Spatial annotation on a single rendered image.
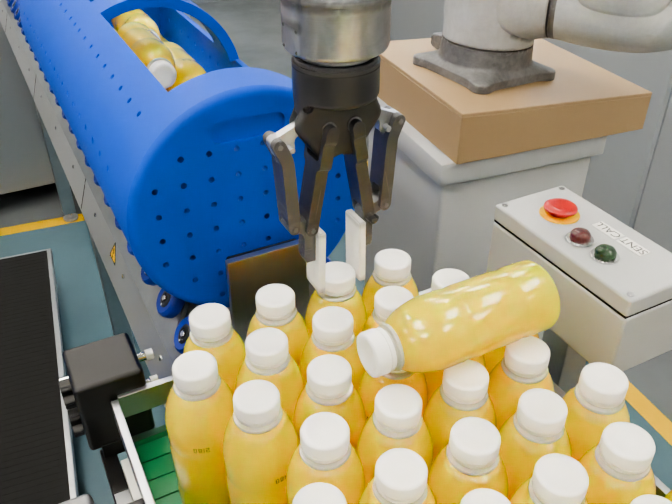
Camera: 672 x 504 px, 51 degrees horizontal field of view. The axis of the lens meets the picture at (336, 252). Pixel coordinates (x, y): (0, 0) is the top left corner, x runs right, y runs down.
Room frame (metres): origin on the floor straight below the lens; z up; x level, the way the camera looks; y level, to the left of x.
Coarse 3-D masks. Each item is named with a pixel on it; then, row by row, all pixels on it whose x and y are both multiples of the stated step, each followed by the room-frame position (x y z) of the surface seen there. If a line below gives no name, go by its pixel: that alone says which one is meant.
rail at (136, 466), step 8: (112, 408) 0.49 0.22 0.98; (120, 408) 0.49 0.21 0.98; (120, 416) 0.48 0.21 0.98; (120, 424) 0.47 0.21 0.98; (120, 432) 0.46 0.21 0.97; (128, 432) 0.46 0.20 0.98; (128, 440) 0.45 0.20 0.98; (128, 448) 0.44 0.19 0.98; (128, 456) 0.44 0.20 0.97; (136, 456) 0.43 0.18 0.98; (136, 464) 0.42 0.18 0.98; (136, 472) 0.41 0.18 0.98; (136, 480) 0.41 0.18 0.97; (144, 480) 0.40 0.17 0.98; (144, 488) 0.39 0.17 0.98; (144, 496) 0.38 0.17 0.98; (152, 496) 0.39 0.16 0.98
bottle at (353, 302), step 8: (312, 296) 0.58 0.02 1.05; (320, 296) 0.56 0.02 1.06; (328, 296) 0.56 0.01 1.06; (344, 296) 0.56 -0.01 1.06; (352, 296) 0.56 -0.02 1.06; (360, 296) 0.58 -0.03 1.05; (312, 304) 0.57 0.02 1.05; (320, 304) 0.56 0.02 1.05; (328, 304) 0.56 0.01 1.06; (336, 304) 0.56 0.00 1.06; (344, 304) 0.56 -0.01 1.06; (352, 304) 0.56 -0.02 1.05; (360, 304) 0.57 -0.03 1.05; (312, 312) 0.56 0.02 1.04; (352, 312) 0.56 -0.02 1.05; (360, 312) 0.56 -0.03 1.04; (360, 320) 0.56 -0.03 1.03; (312, 328) 0.55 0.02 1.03; (360, 328) 0.56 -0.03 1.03
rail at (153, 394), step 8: (168, 376) 0.53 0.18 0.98; (152, 384) 0.52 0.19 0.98; (160, 384) 0.52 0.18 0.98; (168, 384) 0.53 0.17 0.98; (128, 392) 0.51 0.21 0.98; (136, 392) 0.51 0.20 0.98; (144, 392) 0.51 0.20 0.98; (152, 392) 0.52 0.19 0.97; (160, 392) 0.52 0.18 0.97; (168, 392) 0.52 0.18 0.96; (120, 400) 0.50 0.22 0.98; (128, 400) 0.51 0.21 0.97; (136, 400) 0.51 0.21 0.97; (144, 400) 0.51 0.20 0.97; (152, 400) 0.52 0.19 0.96; (160, 400) 0.52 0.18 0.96; (128, 408) 0.50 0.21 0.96; (136, 408) 0.51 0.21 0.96; (144, 408) 0.51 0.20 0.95; (128, 416) 0.50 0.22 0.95
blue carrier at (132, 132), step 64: (64, 0) 1.15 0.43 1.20; (128, 0) 1.04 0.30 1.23; (64, 64) 0.99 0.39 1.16; (128, 64) 0.83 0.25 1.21; (128, 128) 0.71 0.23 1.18; (192, 128) 0.66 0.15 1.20; (256, 128) 0.70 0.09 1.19; (128, 192) 0.64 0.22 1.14; (192, 192) 0.66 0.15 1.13; (256, 192) 0.69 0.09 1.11; (192, 256) 0.66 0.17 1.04
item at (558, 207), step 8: (552, 200) 0.67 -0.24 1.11; (560, 200) 0.67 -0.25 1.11; (568, 200) 0.67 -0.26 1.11; (544, 208) 0.66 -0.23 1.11; (552, 208) 0.66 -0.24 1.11; (560, 208) 0.65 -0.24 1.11; (568, 208) 0.66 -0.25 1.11; (576, 208) 0.66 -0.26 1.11; (560, 216) 0.65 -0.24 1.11; (568, 216) 0.65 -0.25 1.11
